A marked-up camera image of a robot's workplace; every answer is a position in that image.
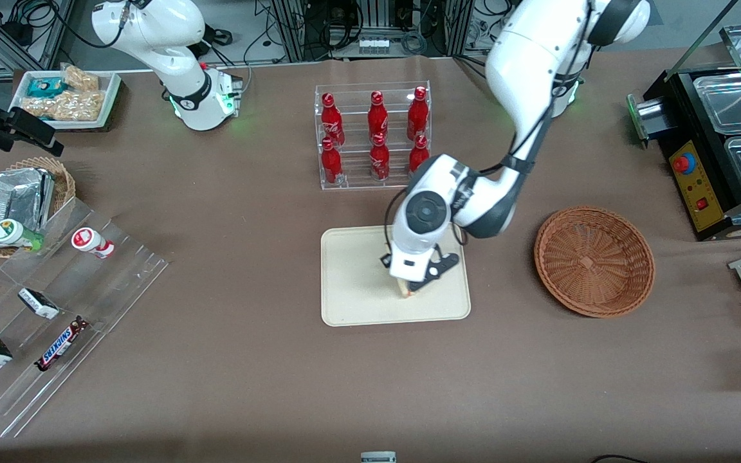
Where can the triangular sandwich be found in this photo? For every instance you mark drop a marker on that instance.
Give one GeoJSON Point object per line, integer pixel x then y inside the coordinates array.
{"type": "Point", "coordinates": [402, 287]}

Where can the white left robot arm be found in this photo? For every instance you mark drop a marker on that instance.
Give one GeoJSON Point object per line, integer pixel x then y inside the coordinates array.
{"type": "Point", "coordinates": [525, 58]}

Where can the light brown wicker basket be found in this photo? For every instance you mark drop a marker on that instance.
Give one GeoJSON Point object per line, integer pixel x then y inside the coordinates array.
{"type": "Point", "coordinates": [65, 183]}

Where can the beige plastic tray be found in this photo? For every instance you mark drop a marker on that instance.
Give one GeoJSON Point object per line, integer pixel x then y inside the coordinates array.
{"type": "Point", "coordinates": [357, 283]}

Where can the white rectangular snack tray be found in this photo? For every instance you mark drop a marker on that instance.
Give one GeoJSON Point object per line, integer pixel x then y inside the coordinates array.
{"type": "Point", "coordinates": [110, 96]}

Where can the round brown wicker basket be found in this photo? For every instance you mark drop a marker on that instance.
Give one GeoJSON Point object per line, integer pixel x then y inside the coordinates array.
{"type": "Point", "coordinates": [592, 260]}

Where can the large clear nut packet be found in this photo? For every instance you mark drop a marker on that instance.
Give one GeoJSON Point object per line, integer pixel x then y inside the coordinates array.
{"type": "Point", "coordinates": [65, 106]}

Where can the teal snack packet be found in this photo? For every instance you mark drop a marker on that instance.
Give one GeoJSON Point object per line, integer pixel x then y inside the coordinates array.
{"type": "Point", "coordinates": [45, 87]}

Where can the silver foil package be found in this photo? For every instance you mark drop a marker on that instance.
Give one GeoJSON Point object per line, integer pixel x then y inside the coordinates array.
{"type": "Point", "coordinates": [17, 196]}

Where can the small clear nut packet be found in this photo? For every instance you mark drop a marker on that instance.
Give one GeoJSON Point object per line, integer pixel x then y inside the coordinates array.
{"type": "Point", "coordinates": [81, 78]}

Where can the green label yogurt bottle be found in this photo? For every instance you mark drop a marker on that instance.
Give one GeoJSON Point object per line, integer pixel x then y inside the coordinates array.
{"type": "Point", "coordinates": [13, 233]}

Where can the clear acrylic bottle rack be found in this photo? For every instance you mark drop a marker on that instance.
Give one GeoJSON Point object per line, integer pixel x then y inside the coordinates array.
{"type": "Point", "coordinates": [357, 177]}

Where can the red cola bottle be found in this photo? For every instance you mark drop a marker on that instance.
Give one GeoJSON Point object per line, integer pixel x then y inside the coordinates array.
{"type": "Point", "coordinates": [417, 116]}
{"type": "Point", "coordinates": [418, 151]}
{"type": "Point", "coordinates": [379, 161]}
{"type": "Point", "coordinates": [330, 164]}
{"type": "Point", "coordinates": [330, 122]}
{"type": "Point", "coordinates": [377, 117]}

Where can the red label yogurt bottle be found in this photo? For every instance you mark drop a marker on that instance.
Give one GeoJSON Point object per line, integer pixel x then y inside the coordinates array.
{"type": "Point", "coordinates": [87, 240]}

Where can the clear acrylic stepped display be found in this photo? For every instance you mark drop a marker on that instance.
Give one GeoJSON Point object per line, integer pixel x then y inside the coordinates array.
{"type": "Point", "coordinates": [107, 283]}

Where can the small white labelled object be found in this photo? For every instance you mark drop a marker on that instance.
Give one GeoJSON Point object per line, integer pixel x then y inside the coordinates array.
{"type": "Point", "coordinates": [378, 458]}

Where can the snickers chocolate bar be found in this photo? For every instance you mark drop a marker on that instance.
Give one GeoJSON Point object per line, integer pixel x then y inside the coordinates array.
{"type": "Point", "coordinates": [60, 344]}

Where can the white power strip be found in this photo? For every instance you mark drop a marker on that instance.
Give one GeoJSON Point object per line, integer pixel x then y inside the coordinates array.
{"type": "Point", "coordinates": [374, 45]}

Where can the black food warmer machine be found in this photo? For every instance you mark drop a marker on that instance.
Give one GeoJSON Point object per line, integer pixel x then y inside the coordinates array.
{"type": "Point", "coordinates": [698, 193]}

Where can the aluminium equipment frame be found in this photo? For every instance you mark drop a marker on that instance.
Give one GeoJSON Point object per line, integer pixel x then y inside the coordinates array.
{"type": "Point", "coordinates": [293, 29]}

